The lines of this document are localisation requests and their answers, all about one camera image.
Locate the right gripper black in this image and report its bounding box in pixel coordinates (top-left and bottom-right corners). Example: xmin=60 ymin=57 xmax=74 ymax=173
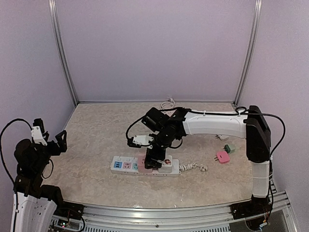
xmin=143 ymin=128 xmax=176 ymax=169

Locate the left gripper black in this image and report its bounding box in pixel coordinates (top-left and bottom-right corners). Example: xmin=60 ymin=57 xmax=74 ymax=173
xmin=33 ymin=130 xmax=67 ymax=174

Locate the pink cube socket adapter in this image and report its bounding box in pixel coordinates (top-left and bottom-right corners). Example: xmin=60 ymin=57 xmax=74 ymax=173
xmin=137 ymin=154 xmax=153 ymax=173

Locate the white cube socket adapter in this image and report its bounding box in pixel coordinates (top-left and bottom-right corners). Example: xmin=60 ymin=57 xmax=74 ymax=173
xmin=158 ymin=155 xmax=173 ymax=174

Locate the white multicolour power strip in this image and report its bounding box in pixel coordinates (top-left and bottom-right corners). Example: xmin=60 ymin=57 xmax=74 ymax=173
xmin=111 ymin=156 xmax=180 ymax=177

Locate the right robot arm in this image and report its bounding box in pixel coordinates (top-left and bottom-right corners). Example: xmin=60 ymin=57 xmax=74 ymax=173
xmin=141 ymin=106 xmax=273 ymax=219

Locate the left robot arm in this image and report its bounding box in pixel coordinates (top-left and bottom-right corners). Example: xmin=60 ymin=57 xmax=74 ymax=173
xmin=10 ymin=127 xmax=85 ymax=232

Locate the pink flat plug adapter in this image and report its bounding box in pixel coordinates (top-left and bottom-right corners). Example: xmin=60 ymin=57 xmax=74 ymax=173
xmin=214 ymin=151 xmax=230 ymax=164

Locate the white flat plug adapter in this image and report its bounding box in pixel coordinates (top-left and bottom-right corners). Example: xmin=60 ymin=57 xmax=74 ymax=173
xmin=216 ymin=134 xmax=229 ymax=141

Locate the green plug adapter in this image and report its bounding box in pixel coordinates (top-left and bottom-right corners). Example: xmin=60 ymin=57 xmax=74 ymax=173
xmin=223 ymin=144 xmax=236 ymax=154

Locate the round pink power socket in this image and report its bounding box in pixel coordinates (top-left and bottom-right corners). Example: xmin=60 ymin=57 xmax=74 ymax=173
xmin=164 ymin=110 xmax=176 ymax=116

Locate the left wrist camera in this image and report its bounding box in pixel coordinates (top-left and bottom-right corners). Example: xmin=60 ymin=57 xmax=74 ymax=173
xmin=31 ymin=118 xmax=48 ymax=146

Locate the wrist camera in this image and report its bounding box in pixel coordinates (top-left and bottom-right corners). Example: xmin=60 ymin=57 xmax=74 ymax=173
xmin=31 ymin=118 xmax=48 ymax=146
xmin=127 ymin=135 xmax=154 ymax=149

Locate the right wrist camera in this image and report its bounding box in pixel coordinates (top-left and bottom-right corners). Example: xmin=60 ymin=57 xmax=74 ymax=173
xmin=127 ymin=135 xmax=154 ymax=149

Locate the power strip cord and plug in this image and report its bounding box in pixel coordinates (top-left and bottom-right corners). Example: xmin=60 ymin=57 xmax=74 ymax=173
xmin=179 ymin=163 xmax=209 ymax=173

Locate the white coiled socket cable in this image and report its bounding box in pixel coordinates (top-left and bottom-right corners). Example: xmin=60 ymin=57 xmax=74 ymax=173
xmin=160 ymin=97 xmax=176 ymax=112

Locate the front aluminium rail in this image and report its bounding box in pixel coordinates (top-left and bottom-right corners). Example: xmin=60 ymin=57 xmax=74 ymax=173
xmin=23 ymin=190 xmax=290 ymax=232

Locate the left aluminium frame post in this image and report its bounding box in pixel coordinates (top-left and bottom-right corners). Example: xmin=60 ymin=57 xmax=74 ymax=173
xmin=48 ymin=0 xmax=79 ymax=107

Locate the aluminium frame post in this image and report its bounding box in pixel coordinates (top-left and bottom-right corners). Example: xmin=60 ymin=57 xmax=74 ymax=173
xmin=233 ymin=0 xmax=263 ymax=106
xmin=48 ymin=0 xmax=79 ymax=107

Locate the right aluminium frame post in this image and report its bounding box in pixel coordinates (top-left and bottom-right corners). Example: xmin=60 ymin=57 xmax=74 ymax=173
xmin=233 ymin=0 xmax=263 ymax=106

